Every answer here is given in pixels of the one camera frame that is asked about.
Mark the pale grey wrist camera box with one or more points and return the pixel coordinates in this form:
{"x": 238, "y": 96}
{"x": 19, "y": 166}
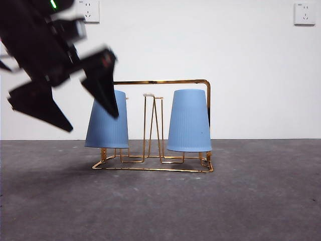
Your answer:
{"x": 80, "y": 28}

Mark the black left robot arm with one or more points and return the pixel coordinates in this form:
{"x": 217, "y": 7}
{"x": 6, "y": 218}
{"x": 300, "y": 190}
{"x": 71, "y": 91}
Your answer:
{"x": 25, "y": 37}

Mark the white wall socket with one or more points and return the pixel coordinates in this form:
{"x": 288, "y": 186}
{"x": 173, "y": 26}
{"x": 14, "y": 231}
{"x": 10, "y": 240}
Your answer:
{"x": 304, "y": 14}
{"x": 91, "y": 11}

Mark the plain blue ribbed cup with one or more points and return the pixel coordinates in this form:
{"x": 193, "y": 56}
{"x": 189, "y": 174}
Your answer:
{"x": 107, "y": 133}

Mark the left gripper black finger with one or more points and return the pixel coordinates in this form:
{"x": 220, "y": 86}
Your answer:
{"x": 102, "y": 82}
{"x": 37, "y": 105}

